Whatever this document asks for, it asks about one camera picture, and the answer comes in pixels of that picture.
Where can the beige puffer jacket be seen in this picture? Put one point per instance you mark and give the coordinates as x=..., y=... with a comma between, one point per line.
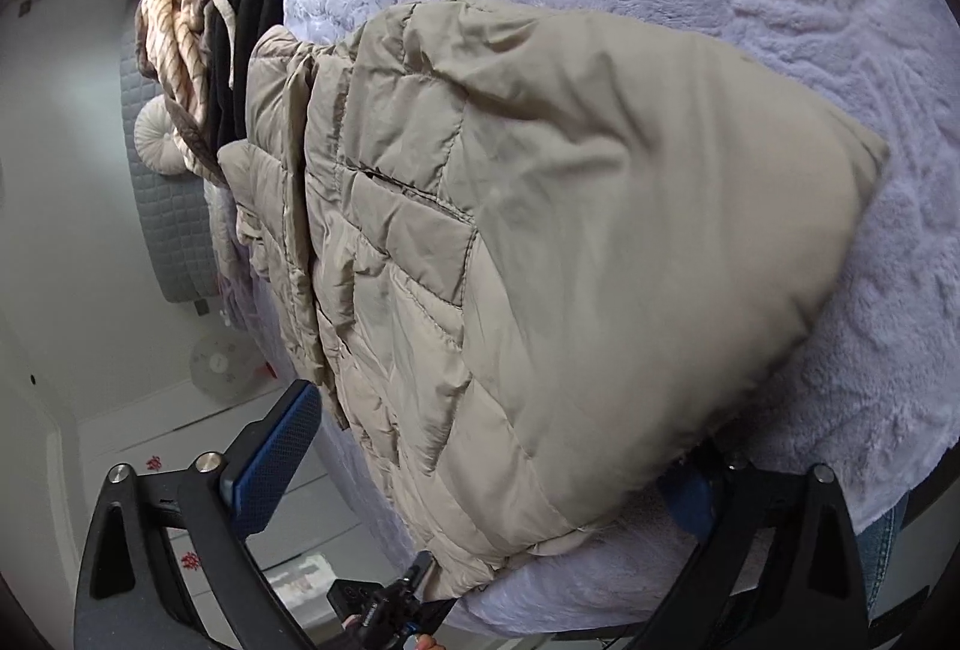
x=600, y=207

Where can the white wardrobe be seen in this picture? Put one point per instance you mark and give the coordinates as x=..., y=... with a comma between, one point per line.
x=90, y=395

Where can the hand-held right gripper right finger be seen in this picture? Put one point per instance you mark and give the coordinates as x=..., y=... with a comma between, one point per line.
x=690, y=496

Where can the white standing fan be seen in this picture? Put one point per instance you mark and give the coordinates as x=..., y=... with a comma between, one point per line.
x=217, y=365

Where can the beige striped robe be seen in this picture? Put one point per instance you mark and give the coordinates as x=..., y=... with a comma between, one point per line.
x=176, y=42

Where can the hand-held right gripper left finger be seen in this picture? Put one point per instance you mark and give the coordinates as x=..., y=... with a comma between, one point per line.
x=274, y=462

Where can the person's left hand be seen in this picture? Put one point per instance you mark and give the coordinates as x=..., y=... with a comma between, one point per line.
x=426, y=642

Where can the person's blue jeans leg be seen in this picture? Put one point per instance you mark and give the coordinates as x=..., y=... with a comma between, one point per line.
x=877, y=560

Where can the grey quilted headboard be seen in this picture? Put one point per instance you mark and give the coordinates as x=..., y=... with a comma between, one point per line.
x=161, y=230

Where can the round white cushion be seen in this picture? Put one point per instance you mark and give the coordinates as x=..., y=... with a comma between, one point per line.
x=157, y=136

